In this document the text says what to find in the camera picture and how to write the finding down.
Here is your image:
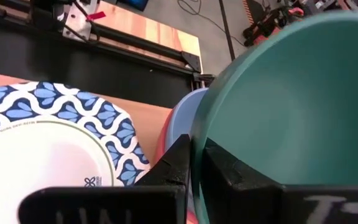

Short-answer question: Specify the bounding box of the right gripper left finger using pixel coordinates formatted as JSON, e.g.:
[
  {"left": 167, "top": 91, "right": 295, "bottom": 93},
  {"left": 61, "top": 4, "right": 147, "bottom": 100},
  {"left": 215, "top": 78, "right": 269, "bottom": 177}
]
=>
[{"left": 17, "top": 133, "right": 192, "bottom": 224}]

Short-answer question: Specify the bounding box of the black device with blue light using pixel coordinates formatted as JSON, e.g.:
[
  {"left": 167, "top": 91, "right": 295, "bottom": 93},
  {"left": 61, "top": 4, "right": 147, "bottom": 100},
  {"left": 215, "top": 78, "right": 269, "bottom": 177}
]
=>
[{"left": 116, "top": 0, "right": 150, "bottom": 12}]

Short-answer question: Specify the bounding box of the black floor cable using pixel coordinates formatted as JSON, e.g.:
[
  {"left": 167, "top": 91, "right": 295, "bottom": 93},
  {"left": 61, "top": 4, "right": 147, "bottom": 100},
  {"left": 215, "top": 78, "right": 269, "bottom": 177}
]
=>
[{"left": 177, "top": 0, "right": 248, "bottom": 47}]

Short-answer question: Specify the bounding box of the blue patterned paper bowl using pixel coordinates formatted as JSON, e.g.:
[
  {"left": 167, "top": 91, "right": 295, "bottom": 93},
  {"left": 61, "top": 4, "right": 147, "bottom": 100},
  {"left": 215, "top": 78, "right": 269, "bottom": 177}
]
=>
[{"left": 0, "top": 81, "right": 151, "bottom": 224}]

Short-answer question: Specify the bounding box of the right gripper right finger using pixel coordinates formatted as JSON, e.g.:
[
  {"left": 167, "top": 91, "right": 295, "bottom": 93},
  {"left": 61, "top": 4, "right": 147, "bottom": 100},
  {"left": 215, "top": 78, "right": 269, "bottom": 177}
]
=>
[{"left": 201, "top": 138, "right": 358, "bottom": 224}]

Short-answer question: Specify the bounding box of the blue plastic bowl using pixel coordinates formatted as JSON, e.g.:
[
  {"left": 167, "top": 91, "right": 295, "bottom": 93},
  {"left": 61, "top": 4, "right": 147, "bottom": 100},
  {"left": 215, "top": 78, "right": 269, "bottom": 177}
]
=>
[{"left": 165, "top": 87, "right": 209, "bottom": 150}]

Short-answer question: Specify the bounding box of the coral red plastic bowl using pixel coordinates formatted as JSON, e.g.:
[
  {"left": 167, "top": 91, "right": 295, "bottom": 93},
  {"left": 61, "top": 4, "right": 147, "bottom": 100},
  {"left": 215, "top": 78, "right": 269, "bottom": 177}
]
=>
[{"left": 153, "top": 114, "right": 199, "bottom": 224}]

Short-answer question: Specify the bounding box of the black metal table frame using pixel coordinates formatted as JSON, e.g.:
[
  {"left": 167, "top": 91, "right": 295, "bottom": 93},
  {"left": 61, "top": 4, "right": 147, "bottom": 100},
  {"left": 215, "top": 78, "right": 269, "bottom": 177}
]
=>
[{"left": 0, "top": 0, "right": 217, "bottom": 90}]

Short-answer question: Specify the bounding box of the teal plastic bowl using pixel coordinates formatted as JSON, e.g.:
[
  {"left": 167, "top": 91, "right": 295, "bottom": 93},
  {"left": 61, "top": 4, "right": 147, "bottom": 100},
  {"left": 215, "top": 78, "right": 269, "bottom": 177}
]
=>
[{"left": 190, "top": 11, "right": 358, "bottom": 224}]

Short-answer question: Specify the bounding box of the light wooden shelf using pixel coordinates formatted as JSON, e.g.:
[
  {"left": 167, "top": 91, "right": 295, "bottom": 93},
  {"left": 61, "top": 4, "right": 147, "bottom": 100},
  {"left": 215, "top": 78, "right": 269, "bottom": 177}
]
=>
[{"left": 0, "top": 70, "right": 173, "bottom": 166}]

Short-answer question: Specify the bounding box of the red tag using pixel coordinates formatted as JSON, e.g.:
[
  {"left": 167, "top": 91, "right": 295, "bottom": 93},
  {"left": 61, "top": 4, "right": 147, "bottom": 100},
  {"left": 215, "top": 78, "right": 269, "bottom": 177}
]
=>
[{"left": 86, "top": 11, "right": 107, "bottom": 21}]

